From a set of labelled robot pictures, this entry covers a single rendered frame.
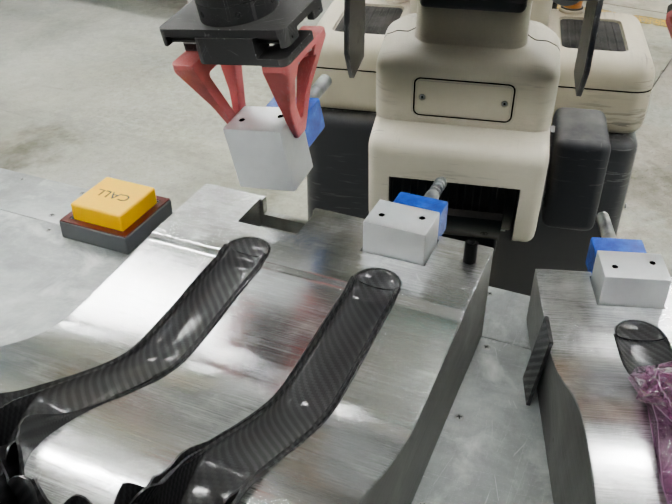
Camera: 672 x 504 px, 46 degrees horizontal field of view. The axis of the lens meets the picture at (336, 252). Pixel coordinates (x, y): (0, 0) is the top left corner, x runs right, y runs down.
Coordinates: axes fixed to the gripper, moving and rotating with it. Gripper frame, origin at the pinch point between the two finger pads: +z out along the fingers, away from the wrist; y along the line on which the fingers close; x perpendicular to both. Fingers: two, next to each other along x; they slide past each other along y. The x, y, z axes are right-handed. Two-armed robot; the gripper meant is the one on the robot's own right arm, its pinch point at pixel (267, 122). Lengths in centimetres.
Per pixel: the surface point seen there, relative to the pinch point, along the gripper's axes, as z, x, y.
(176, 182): 98, 118, -117
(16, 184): 13.1, 4.9, -37.9
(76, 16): 95, 235, -249
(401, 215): 6.9, -1.0, 10.5
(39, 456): 0.3, -31.4, 2.9
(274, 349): 8.0, -15.5, 6.4
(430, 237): 8.2, -1.7, 12.9
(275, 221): 10.1, 0.3, -2.0
